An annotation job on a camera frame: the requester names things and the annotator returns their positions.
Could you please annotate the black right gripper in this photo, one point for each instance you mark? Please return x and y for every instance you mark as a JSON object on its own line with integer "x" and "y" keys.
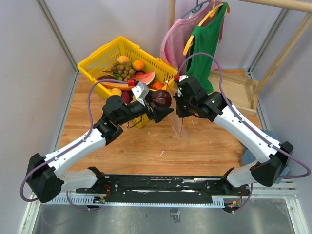
{"x": 178, "y": 97}

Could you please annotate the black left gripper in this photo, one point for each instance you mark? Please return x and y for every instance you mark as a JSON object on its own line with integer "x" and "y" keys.
{"x": 159, "y": 113}

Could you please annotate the dark red apple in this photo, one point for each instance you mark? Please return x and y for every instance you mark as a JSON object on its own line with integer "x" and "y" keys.
{"x": 163, "y": 99}

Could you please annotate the clear zip top bag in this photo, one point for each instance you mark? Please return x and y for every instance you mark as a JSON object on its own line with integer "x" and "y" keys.
{"x": 176, "y": 122}

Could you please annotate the yellow apple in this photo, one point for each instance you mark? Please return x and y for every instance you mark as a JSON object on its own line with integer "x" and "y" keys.
{"x": 116, "y": 91}

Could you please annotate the orange green mango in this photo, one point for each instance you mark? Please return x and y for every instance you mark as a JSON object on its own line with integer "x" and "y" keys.
{"x": 138, "y": 65}

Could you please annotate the yellow plastic basket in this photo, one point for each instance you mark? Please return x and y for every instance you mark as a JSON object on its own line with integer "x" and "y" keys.
{"x": 104, "y": 57}

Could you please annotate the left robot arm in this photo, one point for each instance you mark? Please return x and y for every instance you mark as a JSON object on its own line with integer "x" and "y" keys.
{"x": 44, "y": 173}

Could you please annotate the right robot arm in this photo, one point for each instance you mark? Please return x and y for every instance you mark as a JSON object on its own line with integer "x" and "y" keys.
{"x": 269, "y": 163}

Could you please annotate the orange pumpkin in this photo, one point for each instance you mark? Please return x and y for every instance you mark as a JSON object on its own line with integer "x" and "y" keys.
{"x": 155, "y": 84}

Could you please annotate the yellow banana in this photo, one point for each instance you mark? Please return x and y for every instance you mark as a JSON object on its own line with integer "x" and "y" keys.
{"x": 162, "y": 87}

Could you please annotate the watermelon slice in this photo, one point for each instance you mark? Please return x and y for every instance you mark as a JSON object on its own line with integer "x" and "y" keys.
{"x": 147, "y": 78}

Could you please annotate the purple sweet potato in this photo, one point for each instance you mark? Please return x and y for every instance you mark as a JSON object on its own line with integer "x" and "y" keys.
{"x": 125, "y": 97}

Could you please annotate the papaya slice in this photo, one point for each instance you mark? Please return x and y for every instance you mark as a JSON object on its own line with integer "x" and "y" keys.
{"x": 109, "y": 82}

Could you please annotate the longan bunch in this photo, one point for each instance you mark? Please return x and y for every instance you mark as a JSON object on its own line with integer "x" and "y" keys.
{"x": 122, "y": 71}

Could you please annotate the wooden clothes rack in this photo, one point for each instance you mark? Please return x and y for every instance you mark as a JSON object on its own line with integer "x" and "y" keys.
{"x": 244, "y": 92}

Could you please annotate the peach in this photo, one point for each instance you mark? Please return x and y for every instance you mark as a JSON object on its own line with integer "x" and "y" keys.
{"x": 122, "y": 59}

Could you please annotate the green shirt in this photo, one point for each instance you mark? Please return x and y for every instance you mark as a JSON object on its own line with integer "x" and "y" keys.
{"x": 206, "y": 37}

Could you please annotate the pink shirt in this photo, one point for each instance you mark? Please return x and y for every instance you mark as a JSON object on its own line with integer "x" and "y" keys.
{"x": 178, "y": 40}

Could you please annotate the grey hanger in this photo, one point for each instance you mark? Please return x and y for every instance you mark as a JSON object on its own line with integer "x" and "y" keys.
{"x": 196, "y": 8}

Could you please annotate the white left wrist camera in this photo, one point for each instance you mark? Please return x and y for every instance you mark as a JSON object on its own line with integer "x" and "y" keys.
{"x": 140, "y": 91}

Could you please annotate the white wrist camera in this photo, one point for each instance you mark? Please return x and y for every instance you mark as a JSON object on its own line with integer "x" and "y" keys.
{"x": 179, "y": 78}
{"x": 140, "y": 91}

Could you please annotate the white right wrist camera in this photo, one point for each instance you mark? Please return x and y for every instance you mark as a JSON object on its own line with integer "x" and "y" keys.
{"x": 179, "y": 78}

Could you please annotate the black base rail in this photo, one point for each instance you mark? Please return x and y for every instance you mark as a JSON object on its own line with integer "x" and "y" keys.
{"x": 161, "y": 190}

